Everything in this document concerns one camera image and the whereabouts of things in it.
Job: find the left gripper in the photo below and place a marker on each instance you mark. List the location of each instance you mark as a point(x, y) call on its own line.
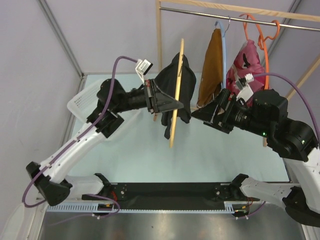
point(160, 102)

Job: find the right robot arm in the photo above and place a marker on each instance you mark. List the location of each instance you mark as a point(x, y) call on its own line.
point(290, 139)

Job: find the aluminium corner post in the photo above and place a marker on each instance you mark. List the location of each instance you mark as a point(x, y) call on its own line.
point(49, 15)

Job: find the wooden clothes rack frame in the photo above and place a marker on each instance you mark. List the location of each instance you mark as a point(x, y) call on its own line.
point(291, 15)

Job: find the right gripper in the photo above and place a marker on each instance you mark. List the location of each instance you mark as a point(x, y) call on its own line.
point(227, 101)

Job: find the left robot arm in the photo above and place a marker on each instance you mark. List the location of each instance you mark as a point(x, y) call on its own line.
point(51, 178)

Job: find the light blue hanger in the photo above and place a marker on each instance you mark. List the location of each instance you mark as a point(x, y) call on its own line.
point(224, 50)

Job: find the slotted cable duct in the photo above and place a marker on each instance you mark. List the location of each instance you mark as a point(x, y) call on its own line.
point(74, 207)

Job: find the metal hanging rod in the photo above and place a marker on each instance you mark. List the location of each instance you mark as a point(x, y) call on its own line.
point(241, 20)

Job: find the pink patterned garment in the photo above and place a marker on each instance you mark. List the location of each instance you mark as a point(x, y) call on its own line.
point(246, 62)

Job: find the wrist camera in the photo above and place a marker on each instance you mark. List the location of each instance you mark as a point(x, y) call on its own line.
point(142, 67)
point(243, 85)

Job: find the orange hanger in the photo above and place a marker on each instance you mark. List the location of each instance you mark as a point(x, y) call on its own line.
point(261, 42)

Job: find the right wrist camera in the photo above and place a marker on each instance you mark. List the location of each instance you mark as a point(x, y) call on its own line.
point(243, 85)

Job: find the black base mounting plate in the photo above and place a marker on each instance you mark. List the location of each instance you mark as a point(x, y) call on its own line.
point(199, 196)

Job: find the white plastic basket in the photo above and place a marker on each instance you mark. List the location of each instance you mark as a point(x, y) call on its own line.
point(83, 104)

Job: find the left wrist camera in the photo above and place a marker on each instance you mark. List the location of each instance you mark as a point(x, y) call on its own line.
point(142, 67)

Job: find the wooden clothes hanger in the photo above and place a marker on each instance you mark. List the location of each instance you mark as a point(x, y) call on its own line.
point(177, 93)

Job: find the mustard brown garment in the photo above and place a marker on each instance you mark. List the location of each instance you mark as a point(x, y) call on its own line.
point(212, 71)

